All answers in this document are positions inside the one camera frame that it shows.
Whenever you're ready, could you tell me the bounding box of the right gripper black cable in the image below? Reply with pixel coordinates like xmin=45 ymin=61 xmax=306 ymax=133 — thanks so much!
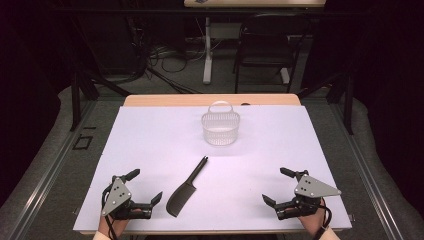
xmin=313 ymin=197 xmax=334 ymax=240

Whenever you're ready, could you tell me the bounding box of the grey metal floor rail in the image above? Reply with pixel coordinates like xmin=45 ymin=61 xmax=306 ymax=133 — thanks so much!
xmin=328 ymin=99 xmax=407 ymax=240
xmin=5 ymin=99 xmax=98 ymax=240

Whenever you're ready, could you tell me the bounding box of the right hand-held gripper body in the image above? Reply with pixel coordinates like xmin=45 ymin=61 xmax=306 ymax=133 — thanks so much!
xmin=275 ymin=169 xmax=343 ymax=221

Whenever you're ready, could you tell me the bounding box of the tangle of floor cables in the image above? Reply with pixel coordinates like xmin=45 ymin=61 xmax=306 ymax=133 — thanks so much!
xmin=133 ymin=16 xmax=209 ymax=95

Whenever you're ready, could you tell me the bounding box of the light wooden desk top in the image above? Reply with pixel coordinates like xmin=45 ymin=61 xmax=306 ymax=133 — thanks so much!
xmin=183 ymin=0 xmax=327 ymax=9

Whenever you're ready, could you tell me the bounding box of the grey box under desk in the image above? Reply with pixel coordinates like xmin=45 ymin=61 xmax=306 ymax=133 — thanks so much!
xmin=209 ymin=22 xmax=242 ymax=41

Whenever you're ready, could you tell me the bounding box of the black chair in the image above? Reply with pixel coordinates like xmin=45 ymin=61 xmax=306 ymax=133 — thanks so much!
xmin=232 ymin=12 xmax=314 ymax=95

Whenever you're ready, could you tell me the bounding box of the wooden table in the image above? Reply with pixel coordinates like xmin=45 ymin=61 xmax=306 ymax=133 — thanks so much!
xmin=79 ymin=93 xmax=348 ymax=236

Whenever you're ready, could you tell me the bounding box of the white desk leg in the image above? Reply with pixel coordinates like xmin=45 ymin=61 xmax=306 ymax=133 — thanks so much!
xmin=202 ymin=16 xmax=215 ymax=85

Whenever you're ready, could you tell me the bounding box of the white plastic basket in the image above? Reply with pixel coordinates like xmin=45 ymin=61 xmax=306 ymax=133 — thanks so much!
xmin=200 ymin=100 xmax=241 ymax=147

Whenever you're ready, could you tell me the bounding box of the person's left hand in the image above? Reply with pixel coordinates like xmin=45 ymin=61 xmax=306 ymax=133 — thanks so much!
xmin=97 ymin=208 xmax=143 ymax=240

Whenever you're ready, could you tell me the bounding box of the person's right hand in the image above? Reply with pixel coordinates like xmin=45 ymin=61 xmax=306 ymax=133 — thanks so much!
xmin=297 ymin=198 xmax=330 ymax=238

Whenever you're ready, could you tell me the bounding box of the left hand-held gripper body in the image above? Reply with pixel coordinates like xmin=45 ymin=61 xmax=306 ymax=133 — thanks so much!
xmin=100 ymin=173 xmax=154 ymax=221

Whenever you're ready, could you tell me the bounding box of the white table mat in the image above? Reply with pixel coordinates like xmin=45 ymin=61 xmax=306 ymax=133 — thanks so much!
xmin=73 ymin=105 xmax=353 ymax=233

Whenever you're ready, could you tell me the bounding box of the black metal stand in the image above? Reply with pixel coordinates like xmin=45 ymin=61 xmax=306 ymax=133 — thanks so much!
xmin=295 ymin=71 xmax=356 ymax=136
xmin=69 ymin=68 xmax=133 ymax=132

